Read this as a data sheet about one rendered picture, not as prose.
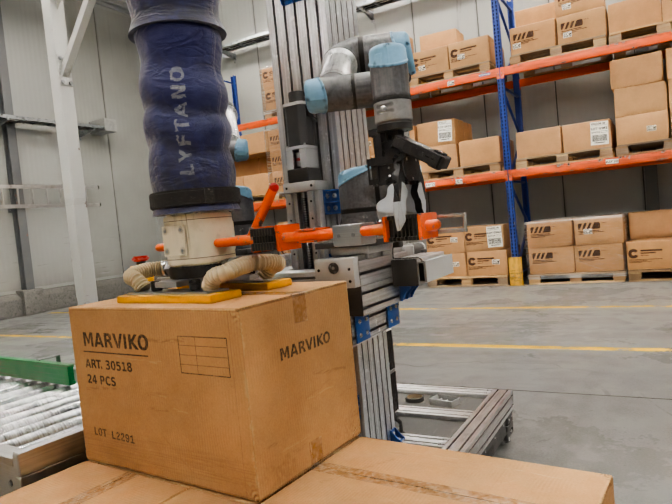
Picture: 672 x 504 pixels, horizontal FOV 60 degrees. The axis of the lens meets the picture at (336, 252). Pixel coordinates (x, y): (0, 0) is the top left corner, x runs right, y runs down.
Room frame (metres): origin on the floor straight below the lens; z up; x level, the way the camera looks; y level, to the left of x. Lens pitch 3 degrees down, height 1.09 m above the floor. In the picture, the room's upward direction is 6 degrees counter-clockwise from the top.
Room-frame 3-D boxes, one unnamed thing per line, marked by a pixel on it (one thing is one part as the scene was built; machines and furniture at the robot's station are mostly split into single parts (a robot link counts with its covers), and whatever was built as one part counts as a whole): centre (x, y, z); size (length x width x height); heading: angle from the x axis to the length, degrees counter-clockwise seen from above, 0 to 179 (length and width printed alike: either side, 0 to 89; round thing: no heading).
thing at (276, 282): (1.56, 0.29, 0.97); 0.34 x 0.10 x 0.05; 56
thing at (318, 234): (1.47, 0.11, 1.08); 0.93 x 0.30 x 0.04; 56
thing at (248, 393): (1.48, 0.34, 0.75); 0.60 x 0.40 x 0.40; 56
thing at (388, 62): (1.16, -0.14, 1.38); 0.09 x 0.08 x 0.11; 174
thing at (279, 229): (1.34, 0.14, 1.08); 0.10 x 0.08 x 0.06; 146
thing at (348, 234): (1.22, -0.04, 1.07); 0.07 x 0.07 x 0.04; 56
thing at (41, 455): (1.68, 0.63, 0.58); 0.70 x 0.03 x 0.06; 145
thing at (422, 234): (1.14, -0.15, 1.07); 0.08 x 0.07 x 0.05; 56
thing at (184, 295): (1.40, 0.40, 0.97); 0.34 x 0.10 x 0.05; 56
